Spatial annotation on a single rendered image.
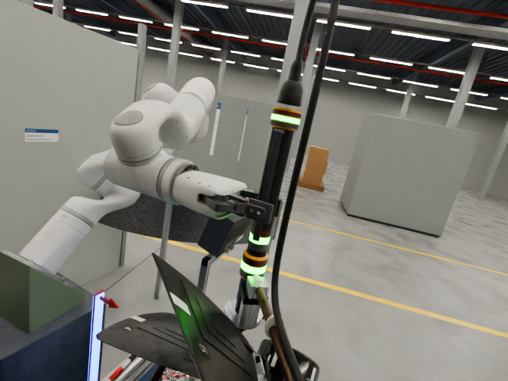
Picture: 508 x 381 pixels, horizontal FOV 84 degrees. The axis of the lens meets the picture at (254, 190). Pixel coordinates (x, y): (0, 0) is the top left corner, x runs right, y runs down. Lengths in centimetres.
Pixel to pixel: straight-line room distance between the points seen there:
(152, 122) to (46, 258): 68
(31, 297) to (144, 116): 68
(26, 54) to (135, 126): 174
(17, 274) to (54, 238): 13
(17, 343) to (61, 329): 11
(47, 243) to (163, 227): 142
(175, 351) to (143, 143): 40
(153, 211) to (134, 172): 190
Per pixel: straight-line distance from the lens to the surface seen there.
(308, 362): 58
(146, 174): 52
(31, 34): 223
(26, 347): 108
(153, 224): 247
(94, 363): 91
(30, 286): 102
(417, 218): 700
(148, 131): 51
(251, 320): 52
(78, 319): 114
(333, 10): 38
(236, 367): 42
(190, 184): 46
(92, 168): 113
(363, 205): 666
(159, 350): 65
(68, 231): 109
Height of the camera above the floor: 164
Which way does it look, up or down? 14 degrees down
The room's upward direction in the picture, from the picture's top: 12 degrees clockwise
